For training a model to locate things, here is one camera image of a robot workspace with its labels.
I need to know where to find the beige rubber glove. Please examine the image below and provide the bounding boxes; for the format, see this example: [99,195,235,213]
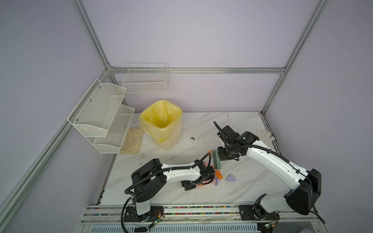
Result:
[119,125,144,155]

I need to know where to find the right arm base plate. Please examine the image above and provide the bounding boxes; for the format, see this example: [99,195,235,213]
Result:
[239,205,280,221]

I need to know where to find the white wire basket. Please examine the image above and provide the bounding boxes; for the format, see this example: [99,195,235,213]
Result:
[122,63,169,94]

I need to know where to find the orange purple scrap centre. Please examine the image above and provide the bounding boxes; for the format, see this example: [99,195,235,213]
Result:
[213,170,223,186]

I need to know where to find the white mesh shelf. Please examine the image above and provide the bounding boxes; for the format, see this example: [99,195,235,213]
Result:
[92,104,135,154]
[67,79,126,137]

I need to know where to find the yellow-lined trash bin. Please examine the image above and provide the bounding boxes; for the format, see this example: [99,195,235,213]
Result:
[139,100,183,150]

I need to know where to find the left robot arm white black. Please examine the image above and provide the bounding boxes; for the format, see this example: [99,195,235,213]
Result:
[124,151,215,216]

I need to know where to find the lower white mesh shelf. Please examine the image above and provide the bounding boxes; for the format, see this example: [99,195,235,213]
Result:
[92,104,135,154]

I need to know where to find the pink plastic dustpan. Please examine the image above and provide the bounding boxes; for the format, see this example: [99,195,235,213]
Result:
[200,150,215,185]

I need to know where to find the green hand brush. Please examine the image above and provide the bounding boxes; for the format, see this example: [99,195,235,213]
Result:
[211,150,222,170]

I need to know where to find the aluminium front rail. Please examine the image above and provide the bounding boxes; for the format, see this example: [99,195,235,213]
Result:
[77,204,328,233]

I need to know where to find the white cotton glove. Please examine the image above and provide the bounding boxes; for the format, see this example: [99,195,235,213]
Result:
[256,128,275,146]

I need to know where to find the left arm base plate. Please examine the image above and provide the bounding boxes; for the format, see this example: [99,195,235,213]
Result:
[123,205,164,223]

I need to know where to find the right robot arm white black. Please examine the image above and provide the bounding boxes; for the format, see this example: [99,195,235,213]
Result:
[214,123,322,220]

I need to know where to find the upper white mesh shelf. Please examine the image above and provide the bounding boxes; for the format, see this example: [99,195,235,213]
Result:
[67,79,126,137]

